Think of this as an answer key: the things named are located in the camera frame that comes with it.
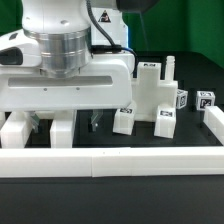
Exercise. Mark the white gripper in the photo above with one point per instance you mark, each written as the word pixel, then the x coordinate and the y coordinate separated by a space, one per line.
pixel 43 72

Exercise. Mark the white front fence rail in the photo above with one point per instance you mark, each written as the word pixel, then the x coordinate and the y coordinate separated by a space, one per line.
pixel 108 162

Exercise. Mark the white chair back frame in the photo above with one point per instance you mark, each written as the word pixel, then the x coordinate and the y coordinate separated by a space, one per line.
pixel 56 129

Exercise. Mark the tagged white cube nut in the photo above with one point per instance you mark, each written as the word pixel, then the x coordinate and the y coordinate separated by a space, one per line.
pixel 182 97

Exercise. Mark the white right fence piece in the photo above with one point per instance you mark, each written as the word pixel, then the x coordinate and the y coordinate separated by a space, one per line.
pixel 214 120

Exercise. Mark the white chair seat part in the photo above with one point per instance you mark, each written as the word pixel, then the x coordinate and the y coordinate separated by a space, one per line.
pixel 149 91

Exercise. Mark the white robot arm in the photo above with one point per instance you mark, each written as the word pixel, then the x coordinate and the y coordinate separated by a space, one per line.
pixel 68 16

